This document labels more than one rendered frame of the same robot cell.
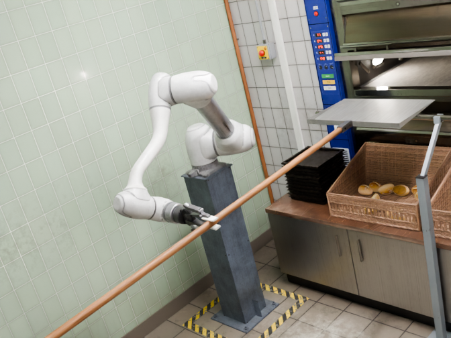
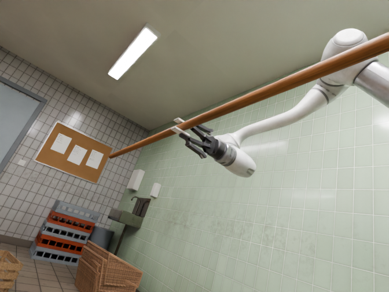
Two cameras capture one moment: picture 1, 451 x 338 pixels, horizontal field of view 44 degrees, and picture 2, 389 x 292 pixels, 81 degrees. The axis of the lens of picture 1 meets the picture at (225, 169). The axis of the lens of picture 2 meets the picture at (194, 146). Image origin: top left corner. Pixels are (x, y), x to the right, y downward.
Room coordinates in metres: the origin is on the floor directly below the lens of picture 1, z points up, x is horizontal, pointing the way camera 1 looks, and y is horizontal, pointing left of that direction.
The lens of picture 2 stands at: (2.21, -0.65, 0.78)
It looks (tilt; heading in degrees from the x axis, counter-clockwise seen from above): 22 degrees up; 97
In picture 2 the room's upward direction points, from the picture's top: 18 degrees clockwise
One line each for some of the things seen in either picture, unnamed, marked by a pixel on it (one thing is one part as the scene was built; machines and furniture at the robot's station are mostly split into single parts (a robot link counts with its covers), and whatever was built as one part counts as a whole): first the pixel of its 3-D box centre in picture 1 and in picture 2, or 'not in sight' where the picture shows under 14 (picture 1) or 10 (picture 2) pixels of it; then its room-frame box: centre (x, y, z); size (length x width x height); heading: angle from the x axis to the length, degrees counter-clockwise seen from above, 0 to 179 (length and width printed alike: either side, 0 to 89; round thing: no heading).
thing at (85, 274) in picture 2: not in sight; (103, 281); (1.36, 2.10, 0.14); 0.56 x 0.49 x 0.28; 136
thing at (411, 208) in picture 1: (390, 182); not in sight; (2.86, -0.88, 0.72); 0.56 x 0.49 x 0.28; 42
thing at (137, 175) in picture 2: not in sight; (135, 179); (0.86, 3.31, 1.45); 0.28 x 0.11 x 0.36; 130
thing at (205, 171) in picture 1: (203, 166); not in sight; (3.04, 0.12, 1.03); 0.22 x 0.18 x 0.06; 131
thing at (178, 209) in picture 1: (186, 216); (211, 146); (2.16, 0.21, 1.14); 0.09 x 0.07 x 0.08; 40
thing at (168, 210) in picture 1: (175, 212); (223, 153); (2.22, 0.26, 1.15); 0.09 x 0.06 x 0.09; 130
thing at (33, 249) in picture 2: not in sight; (55, 253); (0.31, 2.89, 0.08); 0.60 x 0.40 x 0.15; 42
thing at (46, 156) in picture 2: not in sight; (77, 153); (-0.18, 3.01, 1.55); 1.04 x 0.02 x 0.74; 40
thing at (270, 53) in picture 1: (266, 51); not in sight; (3.71, -0.45, 1.46); 0.10 x 0.07 x 0.10; 40
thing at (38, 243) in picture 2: not in sight; (61, 242); (0.31, 2.89, 0.23); 0.60 x 0.40 x 0.15; 40
